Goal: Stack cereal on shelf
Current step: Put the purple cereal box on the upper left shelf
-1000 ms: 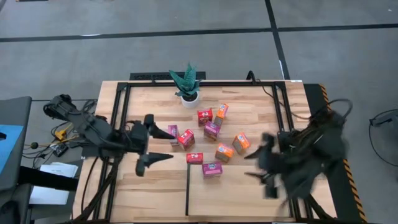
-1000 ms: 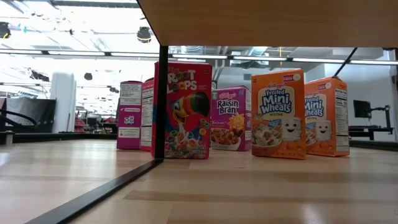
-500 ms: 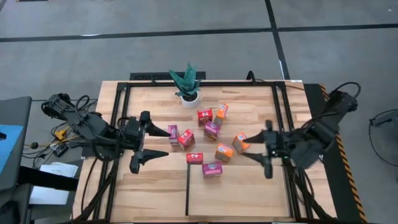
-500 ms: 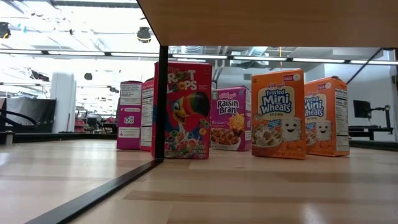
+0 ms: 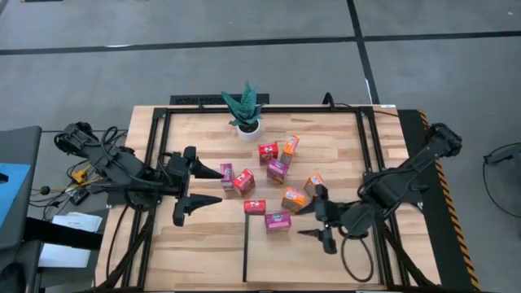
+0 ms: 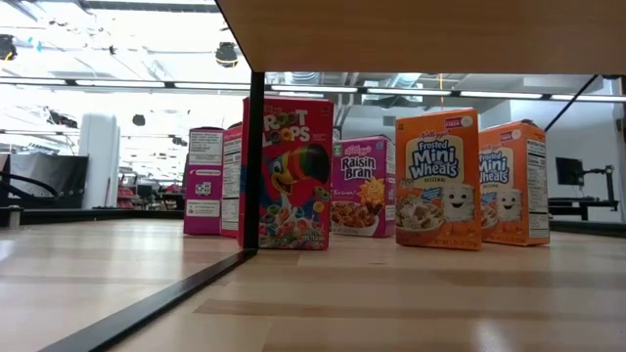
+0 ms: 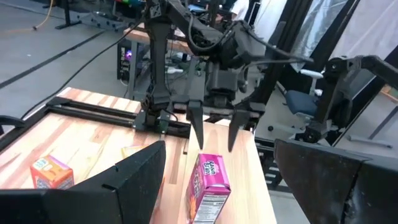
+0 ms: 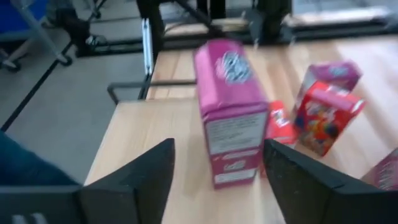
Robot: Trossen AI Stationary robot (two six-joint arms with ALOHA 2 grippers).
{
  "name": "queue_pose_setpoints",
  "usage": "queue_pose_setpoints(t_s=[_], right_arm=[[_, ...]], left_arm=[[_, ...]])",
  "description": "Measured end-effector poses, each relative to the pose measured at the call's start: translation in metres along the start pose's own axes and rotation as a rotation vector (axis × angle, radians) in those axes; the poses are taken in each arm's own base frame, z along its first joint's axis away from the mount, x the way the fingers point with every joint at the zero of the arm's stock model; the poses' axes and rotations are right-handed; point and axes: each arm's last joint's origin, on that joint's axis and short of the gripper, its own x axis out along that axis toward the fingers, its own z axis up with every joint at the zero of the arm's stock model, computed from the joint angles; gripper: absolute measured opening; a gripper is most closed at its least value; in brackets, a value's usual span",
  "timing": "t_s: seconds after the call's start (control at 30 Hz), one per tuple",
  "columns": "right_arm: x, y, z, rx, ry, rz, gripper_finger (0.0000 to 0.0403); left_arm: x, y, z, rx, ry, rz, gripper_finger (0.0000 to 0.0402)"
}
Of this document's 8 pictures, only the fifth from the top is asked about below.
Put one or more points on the black round floor stand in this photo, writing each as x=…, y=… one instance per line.
x=504, y=154

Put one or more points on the orange Mini Wheats box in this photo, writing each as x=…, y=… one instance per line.
x=312, y=183
x=291, y=145
x=294, y=199

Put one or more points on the wooden shelf on black posts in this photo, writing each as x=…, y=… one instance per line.
x=317, y=260

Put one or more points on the black mat with hazard stripes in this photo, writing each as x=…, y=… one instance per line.
x=447, y=244

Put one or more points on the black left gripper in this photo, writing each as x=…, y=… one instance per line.
x=178, y=173

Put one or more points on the dark grey cart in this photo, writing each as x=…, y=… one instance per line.
x=20, y=142

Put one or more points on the blue sheet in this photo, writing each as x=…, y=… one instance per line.
x=12, y=191

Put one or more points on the black aluminium table frame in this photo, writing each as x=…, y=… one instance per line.
x=305, y=109

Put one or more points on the red Froot Loops box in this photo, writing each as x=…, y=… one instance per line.
x=244, y=182
x=255, y=206
x=268, y=152

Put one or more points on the magenta Raisin Bran box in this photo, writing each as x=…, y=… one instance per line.
x=227, y=175
x=278, y=221
x=277, y=170

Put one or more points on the yellow connector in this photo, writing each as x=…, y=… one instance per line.
x=79, y=175

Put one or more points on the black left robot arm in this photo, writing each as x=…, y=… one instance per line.
x=114, y=163

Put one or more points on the small black device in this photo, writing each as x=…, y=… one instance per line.
x=79, y=196

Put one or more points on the black ball knob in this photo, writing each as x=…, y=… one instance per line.
x=45, y=190

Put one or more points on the green plant in white pot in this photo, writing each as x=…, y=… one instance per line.
x=249, y=132

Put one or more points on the white papers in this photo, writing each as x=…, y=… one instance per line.
x=65, y=256

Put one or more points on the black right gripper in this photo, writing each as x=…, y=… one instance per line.
x=327, y=213

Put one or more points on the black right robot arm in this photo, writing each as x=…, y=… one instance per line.
x=407, y=171

